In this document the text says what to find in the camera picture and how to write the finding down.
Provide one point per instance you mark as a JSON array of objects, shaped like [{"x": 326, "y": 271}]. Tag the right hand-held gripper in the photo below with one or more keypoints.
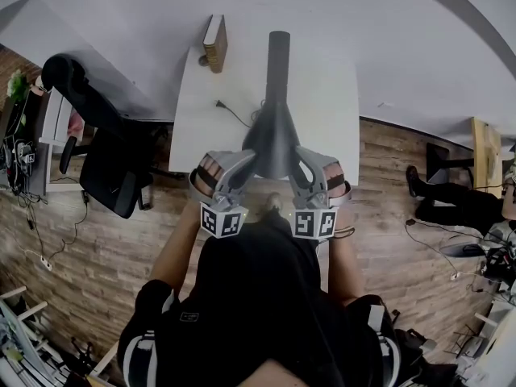
[{"x": 314, "y": 220}]

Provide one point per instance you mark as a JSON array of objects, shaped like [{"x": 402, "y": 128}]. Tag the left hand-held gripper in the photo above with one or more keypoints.
[{"x": 224, "y": 220}]

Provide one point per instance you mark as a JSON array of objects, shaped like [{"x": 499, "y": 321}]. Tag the dark grey desk lamp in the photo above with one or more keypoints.
[{"x": 278, "y": 135}]

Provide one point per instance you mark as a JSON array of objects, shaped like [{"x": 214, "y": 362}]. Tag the person's right forearm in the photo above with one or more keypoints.
[{"x": 342, "y": 268}]

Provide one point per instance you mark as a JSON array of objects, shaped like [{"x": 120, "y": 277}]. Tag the person's left forearm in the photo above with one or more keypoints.
[{"x": 177, "y": 252}]

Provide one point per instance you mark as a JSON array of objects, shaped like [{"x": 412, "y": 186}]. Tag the person's right hand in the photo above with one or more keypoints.
[{"x": 334, "y": 176}]

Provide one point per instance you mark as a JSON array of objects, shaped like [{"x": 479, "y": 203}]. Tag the person's left hand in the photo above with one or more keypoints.
[{"x": 211, "y": 171}]

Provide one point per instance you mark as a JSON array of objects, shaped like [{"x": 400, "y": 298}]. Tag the person's shoe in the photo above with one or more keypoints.
[
  {"x": 272, "y": 204},
  {"x": 412, "y": 180}
]

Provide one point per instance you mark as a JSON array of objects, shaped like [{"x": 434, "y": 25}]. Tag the white table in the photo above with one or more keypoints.
[{"x": 201, "y": 135}]

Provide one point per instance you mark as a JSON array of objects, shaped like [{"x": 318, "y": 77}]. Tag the small brown round object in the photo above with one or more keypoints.
[{"x": 202, "y": 61}]

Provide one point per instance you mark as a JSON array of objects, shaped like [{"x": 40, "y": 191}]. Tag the brown hardcover book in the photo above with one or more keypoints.
[{"x": 216, "y": 47}]

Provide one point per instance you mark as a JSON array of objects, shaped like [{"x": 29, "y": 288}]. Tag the person's black shirt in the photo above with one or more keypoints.
[{"x": 262, "y": 305}]

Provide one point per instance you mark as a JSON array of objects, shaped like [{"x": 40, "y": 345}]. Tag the black office chair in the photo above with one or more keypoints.
[{"x": 105, "y": 135}]

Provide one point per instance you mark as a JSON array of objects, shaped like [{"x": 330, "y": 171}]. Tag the grey round base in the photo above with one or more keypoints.
[{"x": 461, "y": 250}]

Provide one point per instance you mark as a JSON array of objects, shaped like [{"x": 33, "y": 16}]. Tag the white side shelf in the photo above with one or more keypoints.
[{"x": 54, "y": 127}]

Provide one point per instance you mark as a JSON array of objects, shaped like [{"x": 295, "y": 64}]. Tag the white power strip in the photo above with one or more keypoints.
[{"x": 46, "y": 263}]

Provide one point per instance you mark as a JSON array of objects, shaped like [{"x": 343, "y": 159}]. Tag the black bag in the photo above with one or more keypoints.
[{"x": 423, "y": 357}]

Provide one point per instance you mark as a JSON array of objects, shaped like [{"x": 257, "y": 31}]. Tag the plant with white flowers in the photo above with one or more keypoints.
[{"x": 16, "y": 83}]

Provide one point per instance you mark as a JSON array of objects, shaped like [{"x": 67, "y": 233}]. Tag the black tripod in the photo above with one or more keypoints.
[{"x": 82, "y": 357}]

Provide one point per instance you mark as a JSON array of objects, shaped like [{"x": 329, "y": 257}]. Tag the white wooden rack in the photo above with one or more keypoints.
[{"x": 20, "y": 337}]

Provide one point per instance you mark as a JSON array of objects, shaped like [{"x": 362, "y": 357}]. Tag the white metal frame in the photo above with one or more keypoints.
[{"x": 488, "y": 345}]

